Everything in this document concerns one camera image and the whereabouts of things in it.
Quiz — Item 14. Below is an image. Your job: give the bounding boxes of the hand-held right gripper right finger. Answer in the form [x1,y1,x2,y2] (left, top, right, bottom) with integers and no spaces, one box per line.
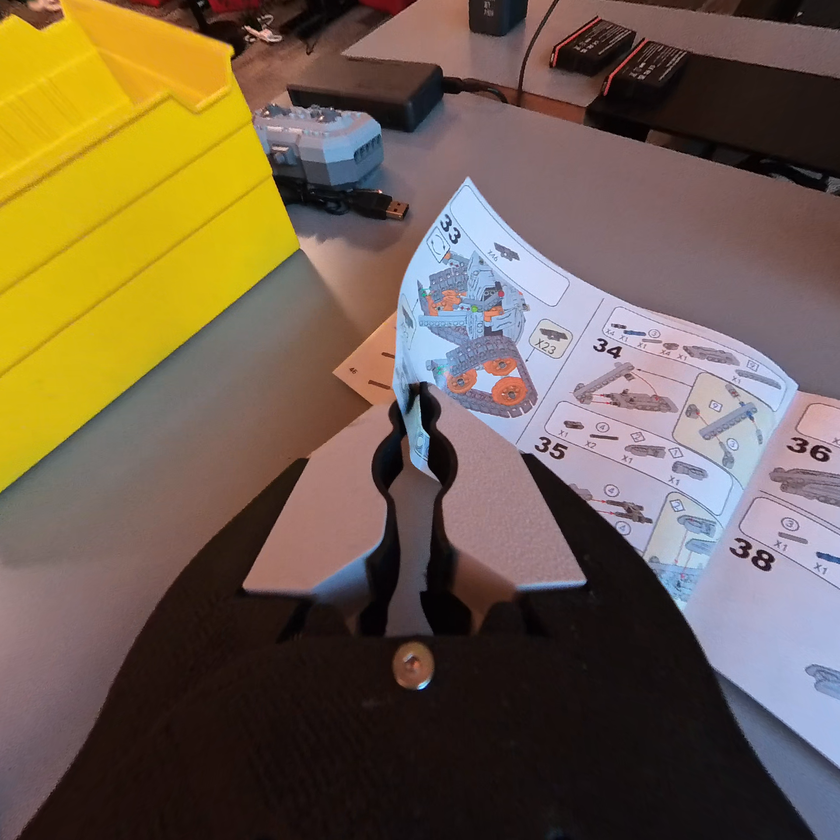
[408,382,587,636]

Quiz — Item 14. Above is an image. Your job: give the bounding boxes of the toy instruction booklet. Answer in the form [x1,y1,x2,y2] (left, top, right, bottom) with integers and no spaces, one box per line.
[333,176,840,769]

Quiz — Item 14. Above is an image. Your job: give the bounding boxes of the thin black cable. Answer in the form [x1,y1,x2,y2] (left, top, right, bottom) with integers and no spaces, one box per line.
[517,0,560,106]

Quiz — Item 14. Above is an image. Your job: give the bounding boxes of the grey toy hub block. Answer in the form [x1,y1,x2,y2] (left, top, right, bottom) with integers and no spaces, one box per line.
[252,103,383,181]

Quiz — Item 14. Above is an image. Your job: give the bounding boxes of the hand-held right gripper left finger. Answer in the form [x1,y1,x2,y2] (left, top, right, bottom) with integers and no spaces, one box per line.
[241,399,403,636]

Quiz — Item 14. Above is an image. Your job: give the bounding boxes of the black power adapter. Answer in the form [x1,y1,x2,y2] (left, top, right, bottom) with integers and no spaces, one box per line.
[287,52,446,132]

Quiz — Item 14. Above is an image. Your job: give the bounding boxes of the black USB cable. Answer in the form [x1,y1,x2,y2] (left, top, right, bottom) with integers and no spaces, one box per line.
[272,174,411,221]

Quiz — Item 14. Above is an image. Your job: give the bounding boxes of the light grey side table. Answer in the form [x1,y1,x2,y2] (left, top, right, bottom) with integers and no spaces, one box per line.
[341,0,840,191]

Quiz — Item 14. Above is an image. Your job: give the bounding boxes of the grey desk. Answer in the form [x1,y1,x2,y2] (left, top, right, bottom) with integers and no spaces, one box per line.
[0,92,840,840]

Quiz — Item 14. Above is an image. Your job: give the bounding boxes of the black battery with red edge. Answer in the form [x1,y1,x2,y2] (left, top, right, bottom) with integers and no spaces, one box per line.
[550,17,636,72]
[604,39,689,101]

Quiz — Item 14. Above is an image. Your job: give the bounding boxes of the yellow plastic bin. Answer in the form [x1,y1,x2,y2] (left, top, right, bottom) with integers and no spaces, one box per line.
[0,0,301,493]

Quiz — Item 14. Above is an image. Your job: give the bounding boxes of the dark grey box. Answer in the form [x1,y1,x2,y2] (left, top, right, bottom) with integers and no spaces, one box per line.
[469,0,529,37]

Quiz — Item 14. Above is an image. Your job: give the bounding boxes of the black adapter cable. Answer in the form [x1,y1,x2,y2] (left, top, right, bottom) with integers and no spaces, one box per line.
[441,75,510,106]

